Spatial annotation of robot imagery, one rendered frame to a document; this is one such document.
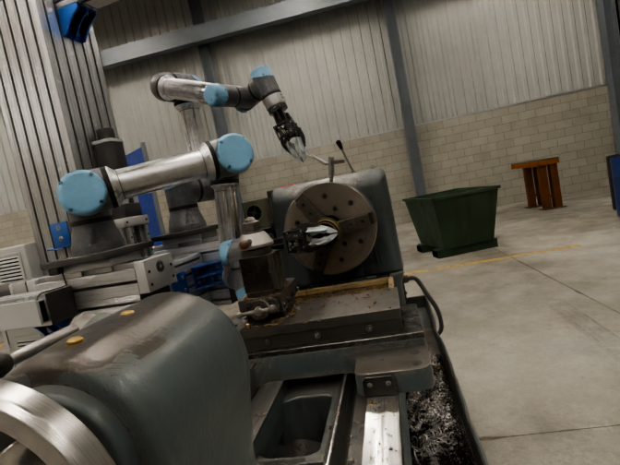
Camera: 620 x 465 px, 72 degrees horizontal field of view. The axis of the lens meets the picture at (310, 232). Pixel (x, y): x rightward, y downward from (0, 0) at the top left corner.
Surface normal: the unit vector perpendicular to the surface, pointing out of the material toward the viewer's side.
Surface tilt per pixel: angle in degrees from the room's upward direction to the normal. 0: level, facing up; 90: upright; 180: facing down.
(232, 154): 89
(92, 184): 91
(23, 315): 90
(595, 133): 90
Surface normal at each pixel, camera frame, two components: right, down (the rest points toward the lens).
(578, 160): -0.13, 0.11
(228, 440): 0.98, -0.07
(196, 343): 0.71, -0.67
